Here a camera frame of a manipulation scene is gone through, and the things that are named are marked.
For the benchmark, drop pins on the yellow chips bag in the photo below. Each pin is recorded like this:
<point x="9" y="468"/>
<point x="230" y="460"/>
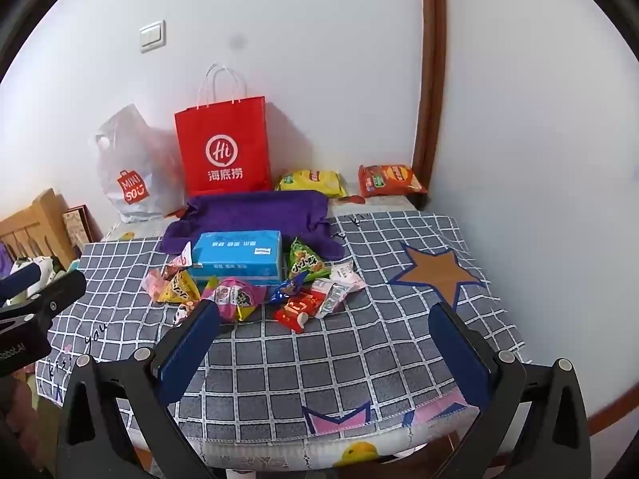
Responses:
<point x="312" y="182"/>

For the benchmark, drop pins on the green snack packet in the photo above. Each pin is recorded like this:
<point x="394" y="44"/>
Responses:
<point x="305" y="262"/>

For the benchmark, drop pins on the white plastic shopping bag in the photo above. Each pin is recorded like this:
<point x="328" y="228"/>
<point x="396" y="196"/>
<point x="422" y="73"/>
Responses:
<point x="132" y="174"/>

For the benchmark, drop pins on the pale pink snack packet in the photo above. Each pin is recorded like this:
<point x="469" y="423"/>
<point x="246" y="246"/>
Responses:
<point x="152" y="282"/>

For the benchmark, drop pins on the blue tissue box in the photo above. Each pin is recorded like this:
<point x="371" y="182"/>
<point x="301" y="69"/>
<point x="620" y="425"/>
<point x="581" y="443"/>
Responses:
<point x="237" y="254"/>

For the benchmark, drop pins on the white green-print snack packet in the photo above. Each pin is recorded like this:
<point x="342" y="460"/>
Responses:
<point x="332" y="300"/>

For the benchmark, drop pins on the purple towel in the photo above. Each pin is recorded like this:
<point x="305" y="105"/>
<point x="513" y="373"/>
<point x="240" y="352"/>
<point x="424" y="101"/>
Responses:
<point x="259" y="214"/>

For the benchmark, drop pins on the yellow triangular snack packet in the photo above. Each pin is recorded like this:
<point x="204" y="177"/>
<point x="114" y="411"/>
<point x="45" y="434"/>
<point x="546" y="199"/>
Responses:
<point x="178" y="289"/>

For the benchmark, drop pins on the red paper bag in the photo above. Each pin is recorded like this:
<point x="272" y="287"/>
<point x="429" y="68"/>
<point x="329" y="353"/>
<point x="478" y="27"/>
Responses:
<point x="224" y="149"/>

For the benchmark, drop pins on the orange chips bag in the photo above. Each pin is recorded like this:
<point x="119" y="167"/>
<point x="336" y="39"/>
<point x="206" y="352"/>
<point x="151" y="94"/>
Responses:
<point x="392" y="179"/>

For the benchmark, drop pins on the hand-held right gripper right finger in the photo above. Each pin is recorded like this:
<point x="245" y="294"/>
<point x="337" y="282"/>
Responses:
<point x="459" y="354"/>

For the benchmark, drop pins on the grey checked blanket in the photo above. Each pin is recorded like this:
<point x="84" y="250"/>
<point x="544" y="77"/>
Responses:
<point x="309" y="364"/>

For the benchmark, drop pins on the blue snack packet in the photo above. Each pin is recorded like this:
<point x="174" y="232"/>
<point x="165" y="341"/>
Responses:
<point x="287" y="290"/>

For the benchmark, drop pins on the white light switch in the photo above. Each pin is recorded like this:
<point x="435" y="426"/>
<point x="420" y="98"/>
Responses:
<point x="152" y="36"/>

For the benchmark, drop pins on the pink and yellow snack packet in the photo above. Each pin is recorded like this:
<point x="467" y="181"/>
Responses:
<point x="232" y="295"/>

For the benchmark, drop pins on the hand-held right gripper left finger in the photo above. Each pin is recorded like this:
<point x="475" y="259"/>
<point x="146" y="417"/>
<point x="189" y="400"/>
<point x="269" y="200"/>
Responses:
<point x="189" y="354"/>

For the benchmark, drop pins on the brown wooden door frame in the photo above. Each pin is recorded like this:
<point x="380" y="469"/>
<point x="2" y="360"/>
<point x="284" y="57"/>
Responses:
<point x="433" y="60"/>

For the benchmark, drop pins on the patterned cardboard box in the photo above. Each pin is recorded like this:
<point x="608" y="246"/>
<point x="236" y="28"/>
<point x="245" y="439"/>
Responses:
<point x="80" y="229"/>

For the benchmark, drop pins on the red striped snack packet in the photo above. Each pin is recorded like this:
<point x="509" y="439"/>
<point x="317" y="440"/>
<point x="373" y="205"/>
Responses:
<point x="182" y="258"/>

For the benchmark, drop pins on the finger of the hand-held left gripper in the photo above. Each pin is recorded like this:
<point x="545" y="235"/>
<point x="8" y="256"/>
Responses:
<point x="60" y="292"/>
<point x="17" y="279"/>

